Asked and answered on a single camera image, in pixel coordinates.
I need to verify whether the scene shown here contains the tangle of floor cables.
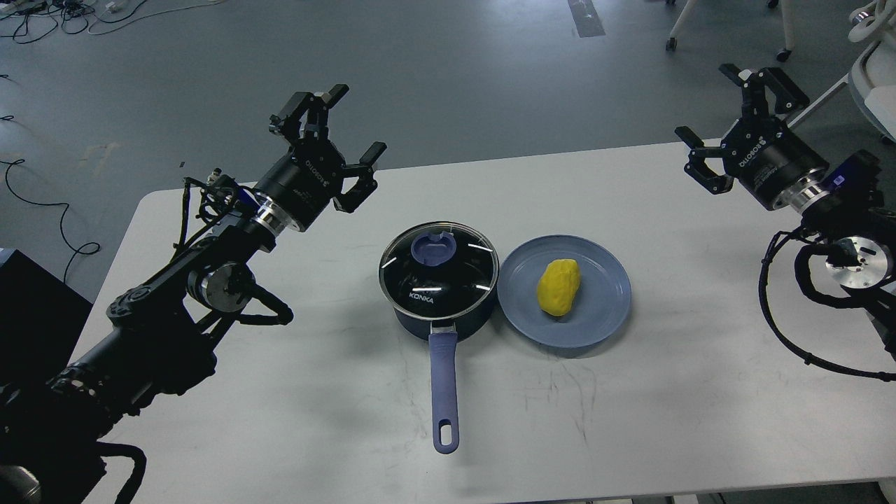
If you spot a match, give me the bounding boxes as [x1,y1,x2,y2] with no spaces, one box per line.
[0,0,232,44]

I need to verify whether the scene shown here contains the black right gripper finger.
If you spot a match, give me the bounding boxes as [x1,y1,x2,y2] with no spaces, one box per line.
[719,63,811,130]
[675,125,735,195]

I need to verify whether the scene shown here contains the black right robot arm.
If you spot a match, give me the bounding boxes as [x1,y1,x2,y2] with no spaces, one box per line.
[675,64,895,382]

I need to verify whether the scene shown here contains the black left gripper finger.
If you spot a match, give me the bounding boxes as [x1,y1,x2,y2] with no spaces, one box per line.
[269,84,350,148]
[333,141,388,214]

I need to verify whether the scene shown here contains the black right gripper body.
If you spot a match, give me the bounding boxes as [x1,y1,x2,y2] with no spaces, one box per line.
[721,117,830,211]

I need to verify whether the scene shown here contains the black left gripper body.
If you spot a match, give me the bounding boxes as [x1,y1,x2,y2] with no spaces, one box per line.
[255,141,345,232]

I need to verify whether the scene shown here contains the white chair legs with casters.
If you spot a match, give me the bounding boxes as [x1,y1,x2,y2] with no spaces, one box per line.
[664,0,795,64]

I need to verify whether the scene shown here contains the glass pot lid purple knob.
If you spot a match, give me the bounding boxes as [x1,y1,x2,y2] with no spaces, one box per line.
[379,221,501,321]

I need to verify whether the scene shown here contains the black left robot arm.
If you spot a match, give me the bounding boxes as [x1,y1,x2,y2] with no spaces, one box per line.
[2,84,386,503]

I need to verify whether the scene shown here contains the dark blue saucepan purple handle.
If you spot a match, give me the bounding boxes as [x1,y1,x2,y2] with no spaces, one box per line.
[377,221,500,455]

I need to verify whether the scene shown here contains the blue plate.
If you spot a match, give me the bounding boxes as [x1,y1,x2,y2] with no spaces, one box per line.
[497,234,631,350]

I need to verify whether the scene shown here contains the white office chair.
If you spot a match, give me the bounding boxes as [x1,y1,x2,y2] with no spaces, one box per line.
[787,1,895,146]

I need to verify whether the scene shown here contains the black box at left edge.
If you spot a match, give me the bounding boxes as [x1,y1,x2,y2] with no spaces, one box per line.
[1,248,93,386]

